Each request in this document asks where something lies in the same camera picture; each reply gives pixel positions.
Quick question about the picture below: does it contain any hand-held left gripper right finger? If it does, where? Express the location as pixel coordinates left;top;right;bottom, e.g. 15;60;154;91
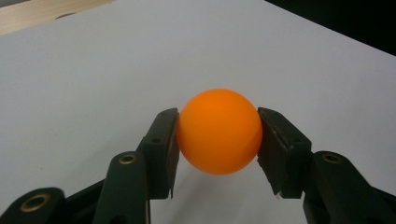
257;106;396;224

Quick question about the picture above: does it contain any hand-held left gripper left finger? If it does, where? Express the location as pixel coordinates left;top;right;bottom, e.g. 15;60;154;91
92;107;181;224

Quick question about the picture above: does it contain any orange ping-pong ball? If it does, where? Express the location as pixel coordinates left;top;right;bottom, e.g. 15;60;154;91
176;88;264;175

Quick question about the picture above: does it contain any white board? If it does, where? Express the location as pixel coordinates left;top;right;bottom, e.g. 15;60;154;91
0;0;396;224

